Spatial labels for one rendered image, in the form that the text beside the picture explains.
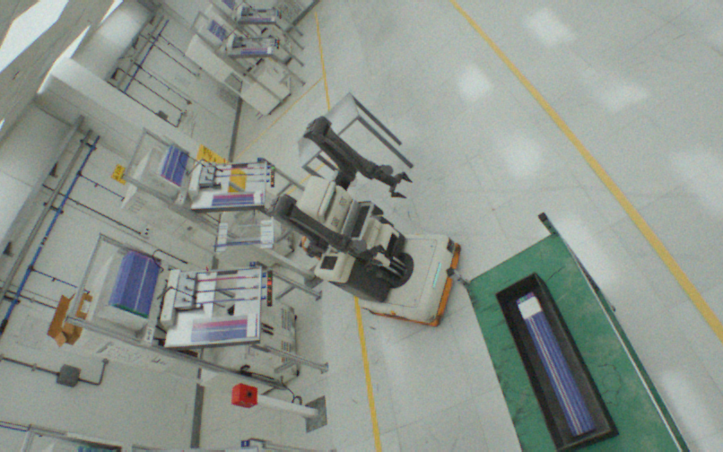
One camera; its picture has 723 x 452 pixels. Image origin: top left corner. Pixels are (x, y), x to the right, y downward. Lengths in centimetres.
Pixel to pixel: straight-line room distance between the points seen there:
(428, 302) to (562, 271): 132
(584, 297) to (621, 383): 31
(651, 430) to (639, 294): 123
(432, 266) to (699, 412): 166
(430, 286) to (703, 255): 157
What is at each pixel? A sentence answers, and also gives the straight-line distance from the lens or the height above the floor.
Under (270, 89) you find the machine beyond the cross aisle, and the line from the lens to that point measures 739.
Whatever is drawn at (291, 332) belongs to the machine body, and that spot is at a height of 11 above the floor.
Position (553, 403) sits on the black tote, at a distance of 155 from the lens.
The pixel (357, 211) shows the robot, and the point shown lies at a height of 105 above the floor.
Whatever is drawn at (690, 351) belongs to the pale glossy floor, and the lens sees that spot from 250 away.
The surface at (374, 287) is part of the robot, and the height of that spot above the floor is 45.
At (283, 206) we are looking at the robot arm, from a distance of 181.
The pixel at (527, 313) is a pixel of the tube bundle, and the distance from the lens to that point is 162.
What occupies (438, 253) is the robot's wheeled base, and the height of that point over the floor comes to 27.
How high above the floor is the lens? 242
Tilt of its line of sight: 37 degrees down
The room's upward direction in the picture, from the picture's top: 55 degrees counter-clockwise
